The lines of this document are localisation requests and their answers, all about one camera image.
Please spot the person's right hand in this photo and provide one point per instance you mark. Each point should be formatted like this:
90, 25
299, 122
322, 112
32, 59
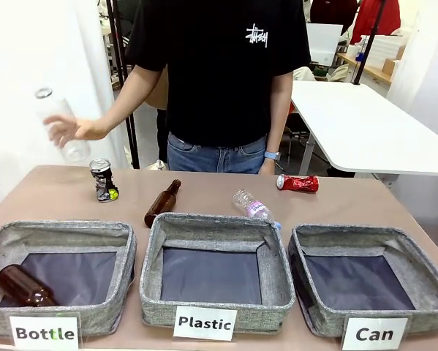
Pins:
83, 129

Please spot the person's left hand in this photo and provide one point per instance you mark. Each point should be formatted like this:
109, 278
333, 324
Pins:
268, 168

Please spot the large clear plastic bottle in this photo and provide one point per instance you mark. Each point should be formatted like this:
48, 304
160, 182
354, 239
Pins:
76, 150

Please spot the crushed red drink can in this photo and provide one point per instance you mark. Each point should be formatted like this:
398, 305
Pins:
299, 183

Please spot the small clear bottle pink label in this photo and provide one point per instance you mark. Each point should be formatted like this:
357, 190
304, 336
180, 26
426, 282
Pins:
255, 209

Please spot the crushed black drink can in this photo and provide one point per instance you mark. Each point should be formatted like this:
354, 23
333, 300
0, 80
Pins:
103, 179

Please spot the long-neck brown glass bottle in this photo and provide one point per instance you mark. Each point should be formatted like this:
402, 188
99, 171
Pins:
162, 204

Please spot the person's left forearm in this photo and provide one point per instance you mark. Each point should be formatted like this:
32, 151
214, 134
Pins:
277, 128

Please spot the person's right forearm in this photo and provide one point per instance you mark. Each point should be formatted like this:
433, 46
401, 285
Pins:
125, 106

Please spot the grey fabric basket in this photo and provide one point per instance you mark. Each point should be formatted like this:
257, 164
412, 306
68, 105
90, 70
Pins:
350, 237
76, 230
211, 226

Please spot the white Can label card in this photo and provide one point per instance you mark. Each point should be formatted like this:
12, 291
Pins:
374, 334

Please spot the blue wristwatch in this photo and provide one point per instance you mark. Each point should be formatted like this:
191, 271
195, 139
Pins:
271, 155

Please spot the black metal stand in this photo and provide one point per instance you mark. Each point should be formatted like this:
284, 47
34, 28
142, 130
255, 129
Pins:
131, 120

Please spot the person in black t-shirt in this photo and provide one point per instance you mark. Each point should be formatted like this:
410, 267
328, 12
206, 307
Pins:
218, 73

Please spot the white table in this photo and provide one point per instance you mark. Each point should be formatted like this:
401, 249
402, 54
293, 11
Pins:
368, 124

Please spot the white board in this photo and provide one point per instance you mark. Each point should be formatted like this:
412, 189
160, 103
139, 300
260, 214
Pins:
324, 40

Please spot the cardboard box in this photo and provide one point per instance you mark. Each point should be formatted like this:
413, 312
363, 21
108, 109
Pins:
390, 66

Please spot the black metal pole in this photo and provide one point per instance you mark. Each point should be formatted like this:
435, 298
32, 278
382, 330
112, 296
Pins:
368, 44

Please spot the stubby brown glass bottle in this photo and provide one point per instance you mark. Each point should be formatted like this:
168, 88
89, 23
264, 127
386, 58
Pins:
17, 283

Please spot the white Plastic label card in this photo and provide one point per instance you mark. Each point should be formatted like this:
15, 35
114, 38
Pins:
204, 323

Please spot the stack of white boxes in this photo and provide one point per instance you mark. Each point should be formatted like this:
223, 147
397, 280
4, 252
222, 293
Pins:
383, 45

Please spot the red jacket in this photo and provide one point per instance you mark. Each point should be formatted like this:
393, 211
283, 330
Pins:
383, 18

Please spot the white Bottle label card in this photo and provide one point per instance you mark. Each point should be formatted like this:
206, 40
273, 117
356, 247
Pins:
43, 332

